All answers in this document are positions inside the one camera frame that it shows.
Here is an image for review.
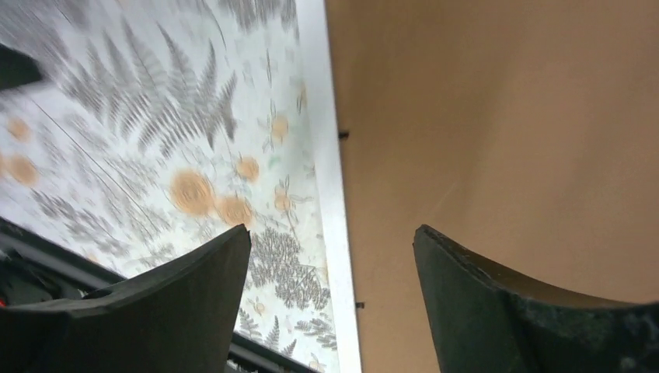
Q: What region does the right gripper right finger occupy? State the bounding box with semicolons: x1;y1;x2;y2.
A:
413;225;658;372

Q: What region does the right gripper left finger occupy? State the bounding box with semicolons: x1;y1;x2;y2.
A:
1;225;251;373

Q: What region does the brown cardboard backing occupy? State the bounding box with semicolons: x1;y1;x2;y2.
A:
326;1;658;372

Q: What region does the floral tablecloth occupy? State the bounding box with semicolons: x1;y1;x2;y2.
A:
1;1;340;372

